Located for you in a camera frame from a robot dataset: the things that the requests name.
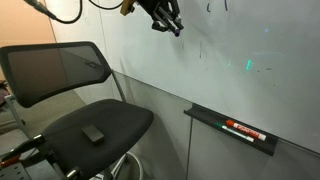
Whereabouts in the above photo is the black clamp with orange handle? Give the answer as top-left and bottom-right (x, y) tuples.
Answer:
(0, 134), (46, 169)

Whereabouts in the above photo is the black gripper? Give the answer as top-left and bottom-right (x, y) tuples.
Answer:
(138, 0), (185, 33)

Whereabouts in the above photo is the wide whiteboard panel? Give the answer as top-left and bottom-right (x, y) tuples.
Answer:
(98, 0), (320, 155)

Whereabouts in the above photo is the black whiteboard eraser block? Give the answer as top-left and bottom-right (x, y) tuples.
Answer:
(81, 124), (106, 146)

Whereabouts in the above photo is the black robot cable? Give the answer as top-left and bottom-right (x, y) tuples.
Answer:
(23, 0), (125, 25)

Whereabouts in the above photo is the dark marker with blue cap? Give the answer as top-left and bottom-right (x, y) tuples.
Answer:
(158, 6), (182, 37)

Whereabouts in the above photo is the black office chair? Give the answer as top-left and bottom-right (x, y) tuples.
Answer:
(0, 40), (155, 180)

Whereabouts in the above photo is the black marker tray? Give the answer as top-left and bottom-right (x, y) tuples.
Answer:
(183, 103), (279, 157)

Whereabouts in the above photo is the green whiteboard marker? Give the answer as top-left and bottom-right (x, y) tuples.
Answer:
(214, 122), (255, 144)

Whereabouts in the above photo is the perforated metal plate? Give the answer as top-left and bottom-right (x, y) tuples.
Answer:
(0, 162), (33, 180)

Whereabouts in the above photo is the yellow-green wrist camera box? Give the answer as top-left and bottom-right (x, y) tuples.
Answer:
(120, 0), (138, 17)

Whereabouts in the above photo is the red whiteboard marker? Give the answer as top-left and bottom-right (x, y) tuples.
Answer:
(225, 119), (267, 142)

